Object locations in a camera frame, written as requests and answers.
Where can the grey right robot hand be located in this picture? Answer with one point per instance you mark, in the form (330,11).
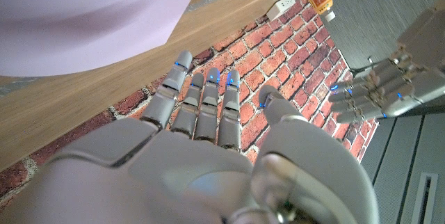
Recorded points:
(174,172)

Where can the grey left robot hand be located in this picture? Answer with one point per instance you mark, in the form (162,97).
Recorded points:
(417,78)

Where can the purple file folder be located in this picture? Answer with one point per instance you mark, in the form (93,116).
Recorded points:
(87,18)

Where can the brick print backdrop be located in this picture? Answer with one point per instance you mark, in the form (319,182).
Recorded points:
(295,50)

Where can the white power socket box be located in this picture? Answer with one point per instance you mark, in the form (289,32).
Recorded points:
(281,7)

